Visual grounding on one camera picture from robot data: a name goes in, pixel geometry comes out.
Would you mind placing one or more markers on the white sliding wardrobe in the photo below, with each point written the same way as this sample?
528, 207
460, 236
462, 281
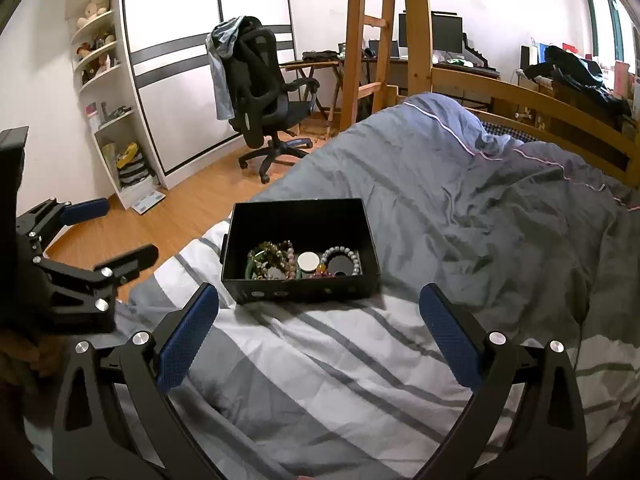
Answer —
169, 63

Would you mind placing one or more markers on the white corner shelf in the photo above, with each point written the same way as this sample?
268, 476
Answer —
108, 100

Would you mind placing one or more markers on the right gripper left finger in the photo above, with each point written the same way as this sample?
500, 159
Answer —
91, 438

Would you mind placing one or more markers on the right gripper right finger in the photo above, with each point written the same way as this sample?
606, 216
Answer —
547, 438

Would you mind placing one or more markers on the black computer monitor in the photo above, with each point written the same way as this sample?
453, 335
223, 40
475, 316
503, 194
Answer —
447, 32

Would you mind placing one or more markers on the person's left hand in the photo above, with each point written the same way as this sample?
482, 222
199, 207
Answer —
44, 357

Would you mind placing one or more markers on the grey garment on chair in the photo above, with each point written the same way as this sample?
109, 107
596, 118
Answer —
219, 45

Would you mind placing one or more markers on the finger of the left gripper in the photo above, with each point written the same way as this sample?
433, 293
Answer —
66, 287
41, 224

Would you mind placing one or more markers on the grey striped duvet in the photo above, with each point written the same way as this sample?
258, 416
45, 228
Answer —
529, 238

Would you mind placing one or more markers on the dark clothes pile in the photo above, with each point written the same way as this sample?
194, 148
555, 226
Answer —
581, 75

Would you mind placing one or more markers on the wooden bed frame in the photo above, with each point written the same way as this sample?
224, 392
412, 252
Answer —
423, 76

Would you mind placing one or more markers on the grey bead bracelet orange bead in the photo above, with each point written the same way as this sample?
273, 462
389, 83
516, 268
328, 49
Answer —
341, 261

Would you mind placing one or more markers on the plush teddy bear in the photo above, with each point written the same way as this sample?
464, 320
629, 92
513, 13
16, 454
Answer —
93, 9

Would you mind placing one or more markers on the green jade bangle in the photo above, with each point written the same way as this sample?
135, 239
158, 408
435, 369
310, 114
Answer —
271, 266

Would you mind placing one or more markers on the black jewelry box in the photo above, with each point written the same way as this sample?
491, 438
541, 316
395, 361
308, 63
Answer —
300, 249

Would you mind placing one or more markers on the black office chair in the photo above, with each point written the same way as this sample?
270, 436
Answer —
264, 103

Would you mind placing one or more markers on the white round disc in box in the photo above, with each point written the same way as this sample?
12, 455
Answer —
308, 262

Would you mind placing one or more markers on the bathroom scale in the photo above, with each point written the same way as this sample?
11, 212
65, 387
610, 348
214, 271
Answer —
149, 201

